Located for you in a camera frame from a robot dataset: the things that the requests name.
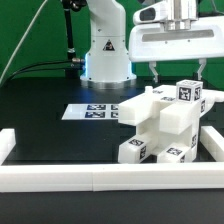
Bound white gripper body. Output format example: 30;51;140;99
129;16;224;62

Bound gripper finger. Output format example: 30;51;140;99
149;62;159;83
197;58;207;80

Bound white tagged cube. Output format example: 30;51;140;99
176;79;203;103

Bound white chair back frame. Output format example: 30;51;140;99
118;82;224;137

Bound white chair seat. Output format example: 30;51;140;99
136;101;201;161

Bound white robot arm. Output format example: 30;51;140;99
81;0;224;87

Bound white tag base sheet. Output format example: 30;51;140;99
62;104;118;120

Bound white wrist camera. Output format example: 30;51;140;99
133;2;168;25

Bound black cables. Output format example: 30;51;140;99
4;58;85;85

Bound black camera stand pole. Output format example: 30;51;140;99
59;0;88;80

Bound grey white cable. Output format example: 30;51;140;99
0;0;50;88

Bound white U-shaped obstacle frame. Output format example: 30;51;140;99
0;129;224;192

